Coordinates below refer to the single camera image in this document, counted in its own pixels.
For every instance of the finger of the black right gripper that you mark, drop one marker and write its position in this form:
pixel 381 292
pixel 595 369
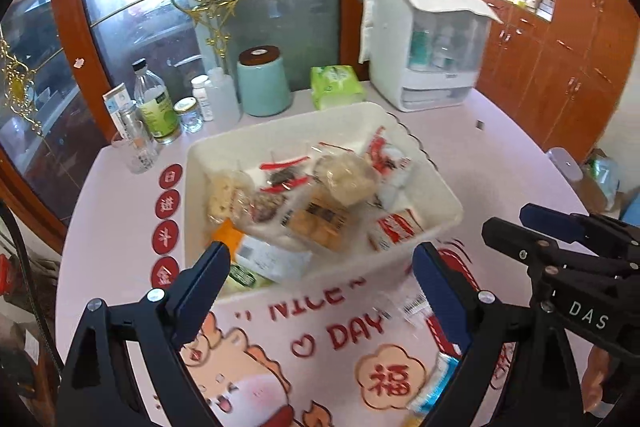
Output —
pixel 534 248
pixel 604 236

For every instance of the green tissue pack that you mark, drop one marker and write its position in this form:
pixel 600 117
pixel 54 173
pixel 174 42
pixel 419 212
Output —
pixel 335 85

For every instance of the white pill bottle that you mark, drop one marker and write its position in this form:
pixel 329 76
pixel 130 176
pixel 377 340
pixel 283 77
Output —
pixel 199 90

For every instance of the red white candy packet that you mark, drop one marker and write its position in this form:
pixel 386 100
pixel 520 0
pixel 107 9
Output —
pixel 391 163

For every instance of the white plastic storage bin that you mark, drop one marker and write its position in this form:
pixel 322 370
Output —
pixel 426 193

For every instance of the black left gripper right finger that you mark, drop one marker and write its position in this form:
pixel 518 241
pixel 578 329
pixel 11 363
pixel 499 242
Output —
pixel 542 385

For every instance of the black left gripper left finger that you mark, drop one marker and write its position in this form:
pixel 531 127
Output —
pixel 98 386

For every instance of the brown cookie packet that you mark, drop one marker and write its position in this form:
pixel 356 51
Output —
pixel 319 219

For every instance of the white small trash can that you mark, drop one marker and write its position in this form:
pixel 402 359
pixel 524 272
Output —
pixel 566 164

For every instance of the orange and white snack packet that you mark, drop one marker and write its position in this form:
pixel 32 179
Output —
pixel 273 262

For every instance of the glass bottle green label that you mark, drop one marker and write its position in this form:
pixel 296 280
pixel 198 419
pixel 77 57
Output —
pixel 153 100

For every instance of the dark brownie snack bag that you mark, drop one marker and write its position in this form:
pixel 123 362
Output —
pixel 255 204

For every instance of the large beige bread bag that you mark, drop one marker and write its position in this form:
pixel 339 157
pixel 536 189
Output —
pixel 349 178

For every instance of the mint green canister brown lid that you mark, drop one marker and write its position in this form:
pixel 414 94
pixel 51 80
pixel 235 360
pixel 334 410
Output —
pixel 264 89

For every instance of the wooden cabinet row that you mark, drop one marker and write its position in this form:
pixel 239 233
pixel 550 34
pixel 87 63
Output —
pixel 560 79

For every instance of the small glass jar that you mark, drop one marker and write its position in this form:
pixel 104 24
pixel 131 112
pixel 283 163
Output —
pixel 189 114

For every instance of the red white Oreo-style packet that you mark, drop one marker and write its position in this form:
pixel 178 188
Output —
pixel 393 229

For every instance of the clear drinking glass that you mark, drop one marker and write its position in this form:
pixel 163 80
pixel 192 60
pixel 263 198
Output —
pixel 136 150

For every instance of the white blue carton box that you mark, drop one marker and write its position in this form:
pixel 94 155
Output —
pixel 114 100

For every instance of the yellow cracker packet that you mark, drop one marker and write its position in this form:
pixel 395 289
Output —
pixel 228 195

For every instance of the clear white barcode packet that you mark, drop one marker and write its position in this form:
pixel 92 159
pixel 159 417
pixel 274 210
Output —
pixel 405 304

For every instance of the white desktop cosmetic cabinet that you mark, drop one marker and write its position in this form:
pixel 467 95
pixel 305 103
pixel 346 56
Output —
pixel 424 54

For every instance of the white squeeze bottle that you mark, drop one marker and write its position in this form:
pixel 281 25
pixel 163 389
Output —
pixel 223 98

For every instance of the person's right hand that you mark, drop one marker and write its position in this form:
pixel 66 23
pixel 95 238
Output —
pixel 599 367

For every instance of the blue small snack packet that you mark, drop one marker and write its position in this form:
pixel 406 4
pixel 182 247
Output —
pixel 436 383

